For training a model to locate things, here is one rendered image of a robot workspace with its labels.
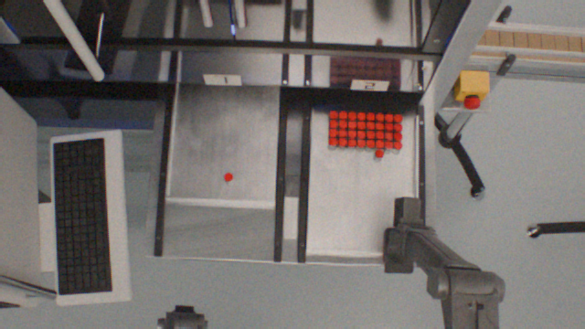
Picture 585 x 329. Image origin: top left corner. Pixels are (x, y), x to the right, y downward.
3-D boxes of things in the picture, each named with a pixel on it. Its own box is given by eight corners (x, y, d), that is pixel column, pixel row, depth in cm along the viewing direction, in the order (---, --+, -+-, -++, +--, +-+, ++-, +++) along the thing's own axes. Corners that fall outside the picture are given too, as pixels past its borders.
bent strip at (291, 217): (286, 180, 178) (286, 175, 172) (299, 181, 178) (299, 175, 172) (283, 238, 174) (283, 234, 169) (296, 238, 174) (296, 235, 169)
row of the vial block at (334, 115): (328, 116, 182) (329, 110, 178) (399, 120, 182) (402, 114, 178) (327, 124, 182) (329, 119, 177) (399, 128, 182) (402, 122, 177)
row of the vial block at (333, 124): (327, 125, 182) (329, 119, 177) (399, 129, 182) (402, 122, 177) (327, 133, 181) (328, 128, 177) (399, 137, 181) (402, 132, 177)
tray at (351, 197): (312, 114, 183) (312, 110, 179) (416, 120, 183) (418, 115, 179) (305, 251, 174) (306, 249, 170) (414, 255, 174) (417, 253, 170)
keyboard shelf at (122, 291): (24, 142, 190) (21, 139, 188) (122, 130, 191) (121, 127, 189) (28, 308, 179) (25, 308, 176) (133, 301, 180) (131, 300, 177)
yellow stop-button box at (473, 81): (452, 73, 178) (459, 62, 171) (481, 75, 178) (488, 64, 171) (453, 102, 176) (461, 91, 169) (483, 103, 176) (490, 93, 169)
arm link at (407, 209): (392, 244, 145) (434, 248, 146) (396, 188, 148) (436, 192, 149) (380, 252, 157) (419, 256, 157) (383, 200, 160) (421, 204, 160)
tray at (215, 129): (178, 68, 185) (176, 64, 182) (281, 72, 185) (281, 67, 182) (167, 200, 176) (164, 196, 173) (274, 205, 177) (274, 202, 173)
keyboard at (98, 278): (54, 143, 187) (51, 141, 185) (104, 138, 188) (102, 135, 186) (59, 295, 177) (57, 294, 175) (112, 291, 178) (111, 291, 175)
